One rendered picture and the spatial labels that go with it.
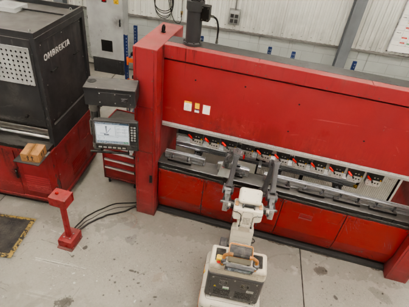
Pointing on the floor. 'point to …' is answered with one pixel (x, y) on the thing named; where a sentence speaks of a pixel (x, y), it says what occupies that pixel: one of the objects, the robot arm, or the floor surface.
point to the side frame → (397, 271)
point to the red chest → (122, 173)
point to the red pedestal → (60, 197)
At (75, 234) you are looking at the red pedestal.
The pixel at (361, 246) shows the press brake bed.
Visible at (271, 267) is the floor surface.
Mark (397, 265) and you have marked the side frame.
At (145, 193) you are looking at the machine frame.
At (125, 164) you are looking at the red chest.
